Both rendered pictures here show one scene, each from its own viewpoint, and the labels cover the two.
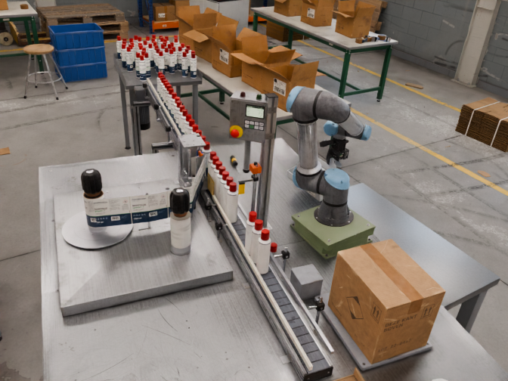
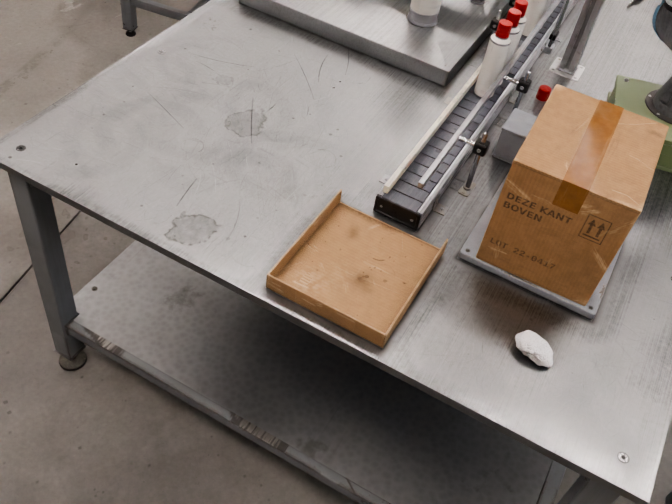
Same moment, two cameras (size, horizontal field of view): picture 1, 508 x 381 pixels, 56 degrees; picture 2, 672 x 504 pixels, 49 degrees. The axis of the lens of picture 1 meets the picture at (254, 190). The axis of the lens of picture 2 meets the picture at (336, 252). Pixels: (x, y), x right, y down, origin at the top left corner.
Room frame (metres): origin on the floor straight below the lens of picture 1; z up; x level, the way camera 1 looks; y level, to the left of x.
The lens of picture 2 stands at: (0.12, -1.00, 1.95)
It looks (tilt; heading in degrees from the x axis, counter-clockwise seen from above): 47 degrees down; 45
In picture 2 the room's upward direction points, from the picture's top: 10 degrees clockwise
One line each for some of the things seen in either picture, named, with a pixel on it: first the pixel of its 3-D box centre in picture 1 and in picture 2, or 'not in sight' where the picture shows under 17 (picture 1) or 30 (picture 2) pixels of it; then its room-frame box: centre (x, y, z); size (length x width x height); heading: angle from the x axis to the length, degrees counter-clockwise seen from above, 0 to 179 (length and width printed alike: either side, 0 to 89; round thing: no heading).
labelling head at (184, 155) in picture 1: (193, 162); not in sight; (2.14, 0.32, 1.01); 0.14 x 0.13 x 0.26; 23
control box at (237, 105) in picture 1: (250, 117); not in sight; (1.92, 0.04, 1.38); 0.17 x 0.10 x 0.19; 78
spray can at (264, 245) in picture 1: (263, 251); (494, 59); (1.50, -0.06, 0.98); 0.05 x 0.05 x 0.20
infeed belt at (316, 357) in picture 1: (236, 231); (518, 48); (1.79, 0.07, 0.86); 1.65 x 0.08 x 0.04; 23
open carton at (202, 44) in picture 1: (210, 38); not in sight; (4.76, 0.53, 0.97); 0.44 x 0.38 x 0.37; 128
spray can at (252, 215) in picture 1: (251, 233); (510, 37); (1.62, 0.00, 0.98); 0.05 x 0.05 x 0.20
